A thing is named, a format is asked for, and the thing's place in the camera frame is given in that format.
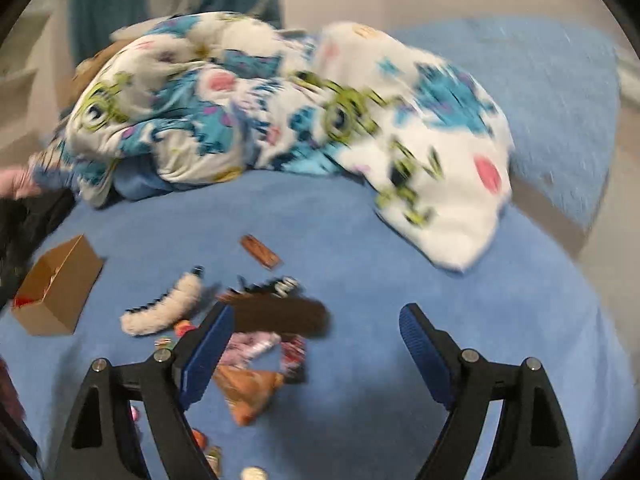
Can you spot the teal curtain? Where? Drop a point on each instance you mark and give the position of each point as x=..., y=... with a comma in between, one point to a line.
x=110, y=10

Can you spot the pink patterned pillow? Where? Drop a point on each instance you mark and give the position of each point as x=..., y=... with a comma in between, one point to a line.
x=17, y=184

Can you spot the blue pillow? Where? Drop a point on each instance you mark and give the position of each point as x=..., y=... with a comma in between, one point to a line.
x=145, y=182

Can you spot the dark cloth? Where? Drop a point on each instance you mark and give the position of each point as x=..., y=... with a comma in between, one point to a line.
x=25, y=240

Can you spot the white fluffy hair claw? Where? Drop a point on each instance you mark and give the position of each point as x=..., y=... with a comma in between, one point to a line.
x=162, y=305

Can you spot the monster printed blanket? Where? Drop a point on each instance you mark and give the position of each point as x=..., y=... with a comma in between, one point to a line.
x=250, y=110

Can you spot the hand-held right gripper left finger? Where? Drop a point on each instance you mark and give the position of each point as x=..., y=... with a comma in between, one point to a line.
x=210, y=355

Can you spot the red snack packet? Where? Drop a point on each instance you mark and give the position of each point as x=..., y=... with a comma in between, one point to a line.
x=293, y=358

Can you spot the white shelf unit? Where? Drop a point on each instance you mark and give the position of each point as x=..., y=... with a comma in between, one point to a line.
x=20, y=80

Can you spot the brown triangular snack packet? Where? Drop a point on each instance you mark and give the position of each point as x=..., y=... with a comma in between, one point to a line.
x=245, y=391

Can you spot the light blue bed mat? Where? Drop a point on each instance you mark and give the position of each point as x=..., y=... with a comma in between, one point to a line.
x=540, y=110

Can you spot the grey white scrunchie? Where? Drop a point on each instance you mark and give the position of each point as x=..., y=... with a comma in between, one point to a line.
x=285, y=286

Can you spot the brown fluffy hair claw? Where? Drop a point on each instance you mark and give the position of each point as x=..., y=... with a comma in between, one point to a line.
x=280, y=315

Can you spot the blue fleece bed sheet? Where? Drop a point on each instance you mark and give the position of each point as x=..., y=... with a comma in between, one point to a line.
x=350, y=240

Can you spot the brown cardboard box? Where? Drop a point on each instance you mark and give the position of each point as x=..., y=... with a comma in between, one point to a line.
x=65, y=285

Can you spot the pink round token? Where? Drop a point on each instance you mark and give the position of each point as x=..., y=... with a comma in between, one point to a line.
x=134, y=415

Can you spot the pink white snack wrapper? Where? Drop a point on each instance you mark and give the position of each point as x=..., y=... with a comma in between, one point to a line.
x=247, y=348

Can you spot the brown plush toy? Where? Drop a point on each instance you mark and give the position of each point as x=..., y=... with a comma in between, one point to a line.
x=90, y=69

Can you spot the brown wooden stick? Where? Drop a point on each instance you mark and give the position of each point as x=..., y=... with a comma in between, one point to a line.
x=261, y=252

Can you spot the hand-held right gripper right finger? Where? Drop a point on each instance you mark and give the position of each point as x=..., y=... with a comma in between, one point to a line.
x=425, y=355

